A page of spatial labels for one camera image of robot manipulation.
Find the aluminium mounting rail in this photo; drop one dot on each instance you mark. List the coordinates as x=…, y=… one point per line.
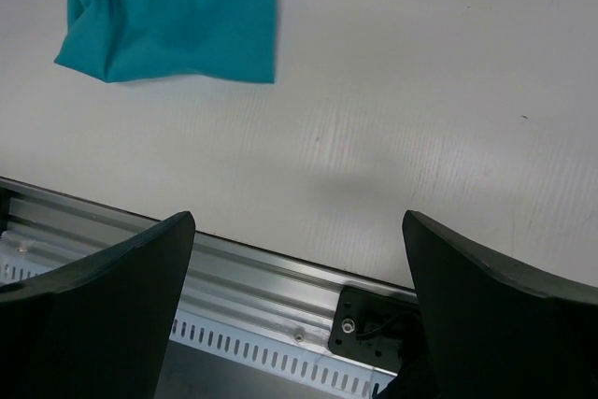
x=253, y=290

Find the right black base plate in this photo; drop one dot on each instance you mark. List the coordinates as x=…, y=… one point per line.
x=382, y=330

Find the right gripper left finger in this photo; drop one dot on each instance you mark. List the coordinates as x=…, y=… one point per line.
x=98, y=327

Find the white slotted cable duct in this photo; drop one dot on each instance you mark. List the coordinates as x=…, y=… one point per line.
x=258, y=335

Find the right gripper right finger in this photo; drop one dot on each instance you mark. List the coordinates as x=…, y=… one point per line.
x=497, y=327

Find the teal t shirt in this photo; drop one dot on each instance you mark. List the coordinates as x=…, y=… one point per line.
x=130, y=40

